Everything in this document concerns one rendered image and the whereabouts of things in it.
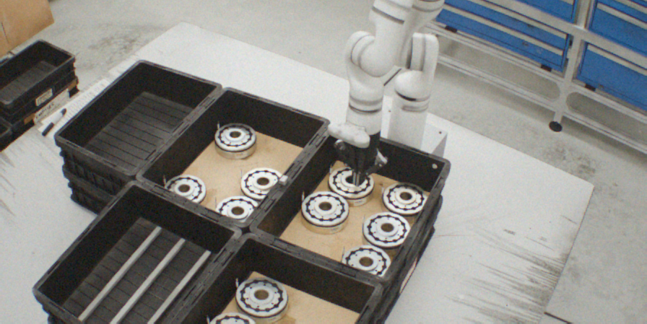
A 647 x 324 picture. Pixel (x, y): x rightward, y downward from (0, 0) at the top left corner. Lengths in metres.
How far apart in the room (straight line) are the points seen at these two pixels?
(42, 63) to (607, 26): 2.58
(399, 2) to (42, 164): 1.16
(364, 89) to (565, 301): 1.49
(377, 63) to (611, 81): 2.04
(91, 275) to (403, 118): 0.85
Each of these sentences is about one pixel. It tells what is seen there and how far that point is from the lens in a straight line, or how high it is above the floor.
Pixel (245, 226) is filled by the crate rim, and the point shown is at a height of 0.93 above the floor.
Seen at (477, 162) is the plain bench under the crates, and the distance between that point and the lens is 1.91.
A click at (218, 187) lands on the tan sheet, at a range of 1.58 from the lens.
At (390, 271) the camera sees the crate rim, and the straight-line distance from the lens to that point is 1.28.
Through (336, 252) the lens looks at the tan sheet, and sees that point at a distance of 1.44.
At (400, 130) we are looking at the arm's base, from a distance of 1.68.
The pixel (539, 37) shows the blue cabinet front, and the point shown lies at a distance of 3.18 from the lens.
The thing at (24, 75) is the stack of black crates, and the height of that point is 0.49.
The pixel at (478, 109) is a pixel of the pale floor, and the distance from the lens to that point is 3.35.
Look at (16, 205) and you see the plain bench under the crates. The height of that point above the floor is 0.70.
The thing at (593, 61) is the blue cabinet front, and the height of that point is 0.46.
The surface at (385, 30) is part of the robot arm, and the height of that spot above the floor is 1.27.
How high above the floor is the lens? 1.91
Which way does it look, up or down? 39 degrees down
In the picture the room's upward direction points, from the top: 3 degrees clockwise
